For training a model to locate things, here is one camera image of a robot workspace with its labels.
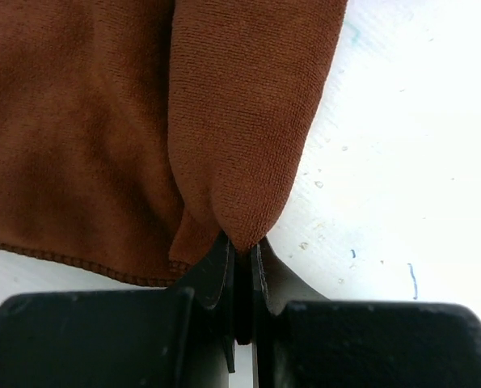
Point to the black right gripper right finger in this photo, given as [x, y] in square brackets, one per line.
[274, 285]

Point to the brown towel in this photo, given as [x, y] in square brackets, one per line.
[133, 133]

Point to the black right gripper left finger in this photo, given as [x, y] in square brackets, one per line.
[206, 321]

